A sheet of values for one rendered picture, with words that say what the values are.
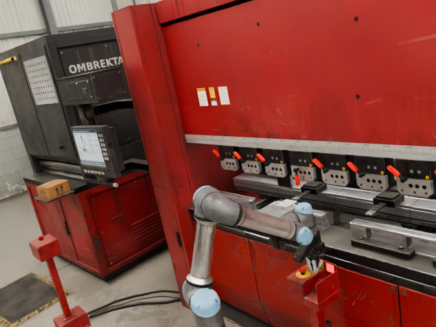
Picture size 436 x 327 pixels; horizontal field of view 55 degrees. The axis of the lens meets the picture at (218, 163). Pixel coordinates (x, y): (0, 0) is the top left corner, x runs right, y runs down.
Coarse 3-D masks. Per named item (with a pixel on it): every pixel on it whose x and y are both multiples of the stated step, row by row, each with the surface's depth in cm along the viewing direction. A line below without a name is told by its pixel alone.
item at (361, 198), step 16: (240, 176) 318; (256, 176) 311; (272, 176) 304; (256, 192) 304; (272, 192) 291; (288, 192) 280; (336, 192) 253; (352, 192) 249; (368, 192) 244; (336, 208) 254; (352, 208) 245; (368, 208) 237; (384, 208) 229; (400, 208) 221; (416, 208) 215; (432, 208) 210; (432, 224) 211
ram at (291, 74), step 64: (256, 0) 214; (320, 0) 187; (384, 0) 166; (192, 64) 269; (256, 64) 228; (320, 64) 198; (384, 64) 175; (192, 128) 291; (256, 128) 244; (320, 128) 210; (384, 128) 184
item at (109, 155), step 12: (72, 132) 304; (96, 132) 279; (108, 132) 276; (108, 144) 276; (108, 156) 279; (120, 156) 286; (84, 168) 309; (96, 168) 296; (108, 168) 284; (120, 168) 287
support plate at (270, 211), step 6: (270, 204) 251; (276, 204) 249; (258, 210) 246; (264, 210) 244; (270, 210) 242; (276, 210) 241; (282, 210) 239; (288, 210) 237; (276, 216) 233; (282, 216) 233
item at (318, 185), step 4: (304, 184) 262; (308, 184) 261; (312, 184) 260; (316, 184) 258; (320, 184) 258; (324, 184) 259; (304, 188) 261; (308, 188) 258; (312, 188) 257; (316, 188) 255; (320, 188) 257; (324, 188) 260; (304, 192) 258; (308, 192) 257; (312, 192) 257; (316, 192) 255; (320, 192) 257; (296, 196) 254; (300, 196) 253; (296, 200) 249
